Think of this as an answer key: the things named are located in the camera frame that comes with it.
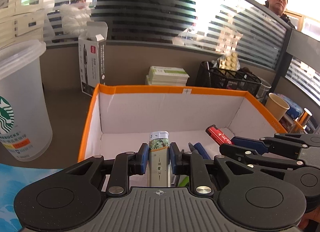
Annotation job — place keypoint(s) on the paper cup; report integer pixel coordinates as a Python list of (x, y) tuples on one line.
[(276, 106)]

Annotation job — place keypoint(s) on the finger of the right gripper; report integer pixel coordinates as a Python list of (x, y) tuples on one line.
[(293, 171), (284, 144)]

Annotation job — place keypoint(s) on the dark blue pen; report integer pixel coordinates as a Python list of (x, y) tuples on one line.
[(198, 148)]

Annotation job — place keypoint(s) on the white pen box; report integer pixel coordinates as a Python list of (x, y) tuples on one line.
[(91, 50)]

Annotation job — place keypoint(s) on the gold perfume bottle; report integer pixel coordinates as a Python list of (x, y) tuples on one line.
[(300, 123)]

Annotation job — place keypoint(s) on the green tube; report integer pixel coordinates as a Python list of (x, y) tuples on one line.
[(184, 182)]

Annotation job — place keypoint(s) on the operator right hand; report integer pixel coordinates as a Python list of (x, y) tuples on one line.
[(310, 216)]

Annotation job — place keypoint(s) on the yellow pill blister pack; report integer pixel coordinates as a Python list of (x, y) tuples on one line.
[(229, 61)]

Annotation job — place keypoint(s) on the Starbucks plastic cup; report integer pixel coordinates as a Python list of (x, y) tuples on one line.
[(26, 131)]

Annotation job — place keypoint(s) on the black mesh organizer basket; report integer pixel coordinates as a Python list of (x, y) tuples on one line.
[(209, 76)]

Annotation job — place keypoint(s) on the orange cardboard box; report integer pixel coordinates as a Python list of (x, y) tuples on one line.
[(121, 118)]

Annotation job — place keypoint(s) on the woman with dark hair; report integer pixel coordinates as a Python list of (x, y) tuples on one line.
[(278, 7)]

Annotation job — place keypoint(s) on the person in white coat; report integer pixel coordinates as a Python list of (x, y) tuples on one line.
[(74, 17)]

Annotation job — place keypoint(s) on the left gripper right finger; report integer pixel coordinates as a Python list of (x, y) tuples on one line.
[(192, 165)]

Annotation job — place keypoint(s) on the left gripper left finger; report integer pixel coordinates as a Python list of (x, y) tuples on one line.
[(122, 167)]

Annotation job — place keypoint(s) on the green patterned lighter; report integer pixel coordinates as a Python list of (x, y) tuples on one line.
[(159, 173)]

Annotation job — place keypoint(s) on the stacked green white boxes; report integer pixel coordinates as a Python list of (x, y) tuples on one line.
[(166, 76)]

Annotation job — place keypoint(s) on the blue tissue pack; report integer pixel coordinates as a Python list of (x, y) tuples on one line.
[(295, 110)]

